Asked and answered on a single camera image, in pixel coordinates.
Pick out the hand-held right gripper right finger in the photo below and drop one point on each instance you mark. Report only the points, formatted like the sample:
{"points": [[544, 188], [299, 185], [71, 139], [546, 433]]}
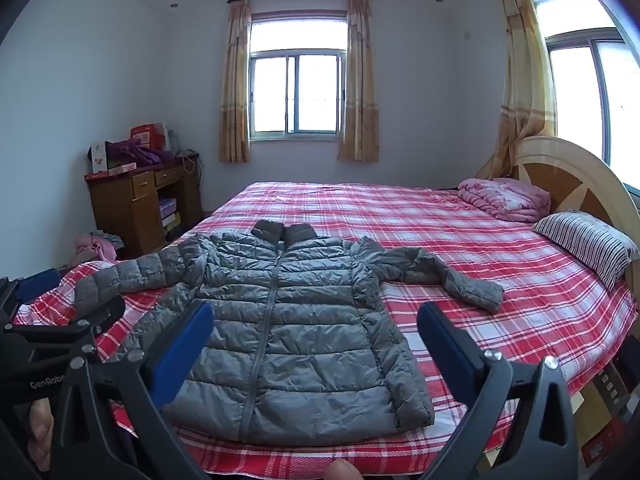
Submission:
{"points": [[445, 352]]}

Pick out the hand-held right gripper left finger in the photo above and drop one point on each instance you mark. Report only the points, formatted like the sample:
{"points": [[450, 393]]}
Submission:
{"points": [[184, 347]]}

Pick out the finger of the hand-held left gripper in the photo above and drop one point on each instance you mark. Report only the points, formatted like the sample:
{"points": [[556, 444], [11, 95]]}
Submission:
{"points": [[37, 282], [95, 316]]}

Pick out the grey puffer jacket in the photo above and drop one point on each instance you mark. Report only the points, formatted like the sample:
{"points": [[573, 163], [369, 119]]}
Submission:
{"points": [[300, 335]]}

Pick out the pink and grey clothes pile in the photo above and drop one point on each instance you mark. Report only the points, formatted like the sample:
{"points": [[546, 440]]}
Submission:
{"points": [[95, 249]]}

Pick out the purple clothes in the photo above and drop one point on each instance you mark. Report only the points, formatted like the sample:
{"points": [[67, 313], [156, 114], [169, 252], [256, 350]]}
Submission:
{"points": [[140, 154]]}

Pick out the person's left hand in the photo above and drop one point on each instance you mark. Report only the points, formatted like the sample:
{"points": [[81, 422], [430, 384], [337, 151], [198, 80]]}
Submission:
{"points": [[41, 432]]}

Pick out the person's right hand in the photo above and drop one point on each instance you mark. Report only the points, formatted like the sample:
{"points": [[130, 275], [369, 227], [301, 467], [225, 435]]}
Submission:
{"points": [[344, 471]]}

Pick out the red plaid bed sheet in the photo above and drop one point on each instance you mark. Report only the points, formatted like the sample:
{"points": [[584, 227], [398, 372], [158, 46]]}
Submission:
{"points": [[450, 260]]}

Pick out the brown wooden desk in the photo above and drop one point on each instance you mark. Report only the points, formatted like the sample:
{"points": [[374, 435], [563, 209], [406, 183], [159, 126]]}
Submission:
{"points": [[117, 210]]}

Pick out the yellow box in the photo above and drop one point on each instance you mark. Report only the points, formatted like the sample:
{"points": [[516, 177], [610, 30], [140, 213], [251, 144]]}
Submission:
{"points": [[171, 222]]}

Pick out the purple printed box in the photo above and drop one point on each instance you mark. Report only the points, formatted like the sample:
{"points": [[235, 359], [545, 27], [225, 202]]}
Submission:
{"points": [[168, 207]]}

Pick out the flat pink box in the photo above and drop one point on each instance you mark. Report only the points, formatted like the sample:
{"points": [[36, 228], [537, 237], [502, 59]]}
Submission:
{"points": [[112, 171]]}

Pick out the white printed box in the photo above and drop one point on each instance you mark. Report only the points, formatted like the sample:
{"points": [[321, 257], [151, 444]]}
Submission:
{"points": [[99, 157]]}

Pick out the pink folded quilt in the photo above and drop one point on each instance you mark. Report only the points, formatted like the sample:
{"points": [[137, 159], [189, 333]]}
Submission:
{"points": [[505, 197]]}

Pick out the brown cardboard box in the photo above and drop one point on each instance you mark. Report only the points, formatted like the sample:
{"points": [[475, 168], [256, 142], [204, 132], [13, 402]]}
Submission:
{"points": [[600, 430]]}

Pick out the red and white gift box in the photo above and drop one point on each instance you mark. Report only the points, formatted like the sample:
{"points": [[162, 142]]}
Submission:
{"points": [[145, 136]]}

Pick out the striped pillow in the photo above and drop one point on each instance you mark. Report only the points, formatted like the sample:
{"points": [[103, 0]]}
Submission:
{"points": [[590, 242]]}

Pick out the pale green plastic bag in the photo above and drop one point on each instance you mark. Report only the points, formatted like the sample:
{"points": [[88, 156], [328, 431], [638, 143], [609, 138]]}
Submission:
{"points": [[174, 142]]}

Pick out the cream wooden bed headboard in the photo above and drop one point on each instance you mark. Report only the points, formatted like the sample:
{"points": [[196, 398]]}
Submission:
{"points": [[555, 180]]}

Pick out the yellow patterned curtain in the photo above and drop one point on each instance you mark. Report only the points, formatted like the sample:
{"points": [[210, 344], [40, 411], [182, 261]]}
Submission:
{"points": [[359, 85], [235, 85], [525, 85]]}

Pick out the small sliding window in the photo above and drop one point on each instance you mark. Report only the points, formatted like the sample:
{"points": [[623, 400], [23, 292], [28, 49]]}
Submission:
{"points": [[300, 85]]}

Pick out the large sliding window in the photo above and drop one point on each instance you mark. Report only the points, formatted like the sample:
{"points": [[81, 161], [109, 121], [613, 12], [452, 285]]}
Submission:
{"points": [[580, 85]]}

